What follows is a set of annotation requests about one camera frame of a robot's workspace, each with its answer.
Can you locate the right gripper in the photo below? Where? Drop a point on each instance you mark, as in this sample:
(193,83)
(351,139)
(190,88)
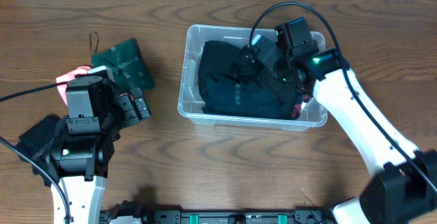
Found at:
(270,78)

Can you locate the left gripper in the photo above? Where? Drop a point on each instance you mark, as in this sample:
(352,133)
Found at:
(128,110)

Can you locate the dark green garment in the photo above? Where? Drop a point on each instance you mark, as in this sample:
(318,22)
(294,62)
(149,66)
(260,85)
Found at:
(127,64)

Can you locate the dark navy taped garment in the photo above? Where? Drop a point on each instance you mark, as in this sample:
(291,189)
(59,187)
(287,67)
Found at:
(245,99)

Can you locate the red plaid flannel garment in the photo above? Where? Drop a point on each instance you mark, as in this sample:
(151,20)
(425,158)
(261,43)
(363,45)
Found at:
(302,97)

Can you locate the pink printed garment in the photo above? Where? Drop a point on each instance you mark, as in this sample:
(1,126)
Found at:
(63,79)

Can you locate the black garment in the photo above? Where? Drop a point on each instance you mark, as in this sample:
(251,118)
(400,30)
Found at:
(36,142)
(224,59)

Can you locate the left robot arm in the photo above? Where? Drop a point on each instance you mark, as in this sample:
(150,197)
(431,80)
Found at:
(80,154)

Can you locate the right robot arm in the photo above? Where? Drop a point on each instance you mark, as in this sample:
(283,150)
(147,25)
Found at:
(403,178)

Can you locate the clear plastic storage container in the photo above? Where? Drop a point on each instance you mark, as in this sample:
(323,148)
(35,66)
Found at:
(190,103)

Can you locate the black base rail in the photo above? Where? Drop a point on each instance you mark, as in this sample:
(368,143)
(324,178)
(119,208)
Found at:
(137,212)

